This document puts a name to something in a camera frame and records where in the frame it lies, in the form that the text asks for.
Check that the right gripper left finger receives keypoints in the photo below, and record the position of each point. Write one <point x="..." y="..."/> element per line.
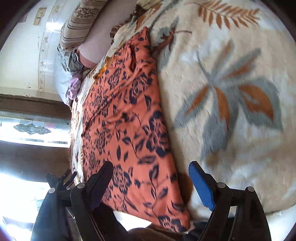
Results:
<point x="82" y="203"/>

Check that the long striped bolster pillow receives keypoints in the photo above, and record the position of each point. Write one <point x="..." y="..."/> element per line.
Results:
<point x="77" y="27"/>

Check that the orange black floral garment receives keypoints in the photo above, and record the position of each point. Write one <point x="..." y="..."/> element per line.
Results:
<point x="123" y="123"/>

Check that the cream leaf-pattern blanket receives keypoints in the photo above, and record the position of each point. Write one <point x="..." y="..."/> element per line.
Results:
<point x="226" y="72"/>

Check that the purple floral cloth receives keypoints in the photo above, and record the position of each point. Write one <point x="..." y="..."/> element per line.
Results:
<point x="74" y="86"/>

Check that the white painted headboard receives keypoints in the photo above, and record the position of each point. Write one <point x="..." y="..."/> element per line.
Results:
<point x="28" y="54"/>

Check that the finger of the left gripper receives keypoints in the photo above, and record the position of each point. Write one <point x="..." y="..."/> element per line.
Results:
<point x="63" y="182"/>

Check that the grey-blue crumpled cloth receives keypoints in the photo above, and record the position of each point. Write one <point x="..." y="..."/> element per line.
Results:
<point x="67" y="66"/>

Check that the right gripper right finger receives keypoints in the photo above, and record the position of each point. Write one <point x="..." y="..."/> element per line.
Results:
<point x="235" y="214"/>

